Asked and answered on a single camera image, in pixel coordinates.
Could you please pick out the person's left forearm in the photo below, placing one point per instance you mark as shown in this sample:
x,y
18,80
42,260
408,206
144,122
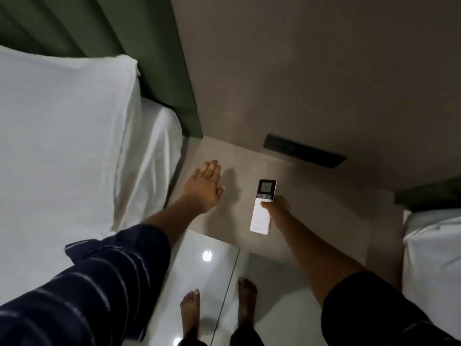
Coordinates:
x,y
173,221

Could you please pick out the person's left little finger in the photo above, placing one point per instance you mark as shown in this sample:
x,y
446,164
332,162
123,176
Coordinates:
x,y
195,175

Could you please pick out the person's foot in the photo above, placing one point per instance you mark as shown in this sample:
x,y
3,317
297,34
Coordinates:
x,y
247,300
190,311

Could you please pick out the person's left hand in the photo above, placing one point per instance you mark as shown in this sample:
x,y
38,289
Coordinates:
x,y
201,192

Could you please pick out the black wall switch panel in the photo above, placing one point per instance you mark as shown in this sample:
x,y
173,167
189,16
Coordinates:
x,y
304,151

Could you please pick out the white remote control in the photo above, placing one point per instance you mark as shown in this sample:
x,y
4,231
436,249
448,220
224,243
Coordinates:
x,y
260,219

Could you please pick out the person's right hand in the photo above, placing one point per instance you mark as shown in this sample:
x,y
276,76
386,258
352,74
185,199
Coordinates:
x,y
279,208

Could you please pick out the person's right foot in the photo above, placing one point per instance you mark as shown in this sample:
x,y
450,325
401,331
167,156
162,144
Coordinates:
x,y
247,300

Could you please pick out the person's left foot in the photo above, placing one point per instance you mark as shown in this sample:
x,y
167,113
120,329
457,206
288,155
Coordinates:
x,y
190,311

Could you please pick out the white bed sheet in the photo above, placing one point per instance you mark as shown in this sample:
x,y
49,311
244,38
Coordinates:
x,y
155,151

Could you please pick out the navy striped left sleeve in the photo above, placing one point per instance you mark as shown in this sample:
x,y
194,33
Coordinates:
x,y
90,284

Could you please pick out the white pillow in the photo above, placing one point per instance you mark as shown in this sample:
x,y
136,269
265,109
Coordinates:
x,y
61,133

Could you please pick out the dark right trouser leg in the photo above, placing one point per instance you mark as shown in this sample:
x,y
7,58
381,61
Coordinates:
x,y
246,336

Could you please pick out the dark right sleeve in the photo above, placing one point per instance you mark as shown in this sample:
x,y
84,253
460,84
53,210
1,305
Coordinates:
x,y
374,313

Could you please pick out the dark left trouser leg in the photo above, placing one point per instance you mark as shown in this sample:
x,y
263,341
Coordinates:
x,y
192,343

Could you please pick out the dark trouser leg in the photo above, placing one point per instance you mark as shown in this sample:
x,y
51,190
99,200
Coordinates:
x,y
246,336
192,343

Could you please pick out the grey-brown nightstand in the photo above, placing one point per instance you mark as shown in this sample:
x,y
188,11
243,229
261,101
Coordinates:
x,y
324,219

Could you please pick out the person's right thumb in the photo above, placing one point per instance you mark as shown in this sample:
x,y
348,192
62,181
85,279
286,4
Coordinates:
x,y
268,203

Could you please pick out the person's right forearm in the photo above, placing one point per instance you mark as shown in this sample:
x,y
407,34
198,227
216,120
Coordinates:
x,y
309,252

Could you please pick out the green padded headboard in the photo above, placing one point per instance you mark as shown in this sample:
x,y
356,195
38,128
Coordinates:
x,y
158,50
428,194

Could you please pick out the person's left thumb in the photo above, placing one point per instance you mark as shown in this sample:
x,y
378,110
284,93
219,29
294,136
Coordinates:
x,y
220,193

